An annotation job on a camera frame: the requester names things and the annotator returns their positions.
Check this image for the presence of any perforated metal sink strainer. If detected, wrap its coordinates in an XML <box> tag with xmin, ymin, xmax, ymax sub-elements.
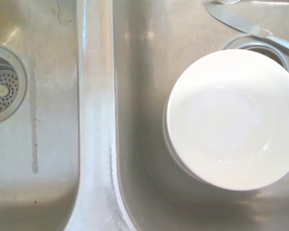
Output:
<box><xmin>0</xmin><ymin>43</ymin><xmax>29</xmax><ymax>125</ymax></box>

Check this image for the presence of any stainless steel double sink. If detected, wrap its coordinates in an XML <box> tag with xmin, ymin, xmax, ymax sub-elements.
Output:
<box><xmin>0</xmin><ymin>0</ymin><xmax>289</xmax><ymax>231</ymax></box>

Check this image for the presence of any metal sink drain ring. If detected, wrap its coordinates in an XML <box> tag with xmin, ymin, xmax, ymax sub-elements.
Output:
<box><xmin>222</xmin><ymin>33</ymin><xmax>289</xmax><ymax>85</ymax></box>

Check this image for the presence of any white ceramic bowl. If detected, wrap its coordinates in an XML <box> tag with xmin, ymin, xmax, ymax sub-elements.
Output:
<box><xmin>166</xmin><ymin>49</ymin><xmax>289</xmax><ymax>192</ymax></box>

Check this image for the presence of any steel table knife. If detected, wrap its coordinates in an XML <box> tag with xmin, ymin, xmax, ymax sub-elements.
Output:
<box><xmin>205</xmin><ymin>1</ymin><xmax>289</xmax><ymax>55</ymax></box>

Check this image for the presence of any white ceramic plate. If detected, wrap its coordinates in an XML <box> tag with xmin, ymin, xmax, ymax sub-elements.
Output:
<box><xmin>162</xmin><ymin>94</ymin><xmax>208</xmax><ymax>184</ymax></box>

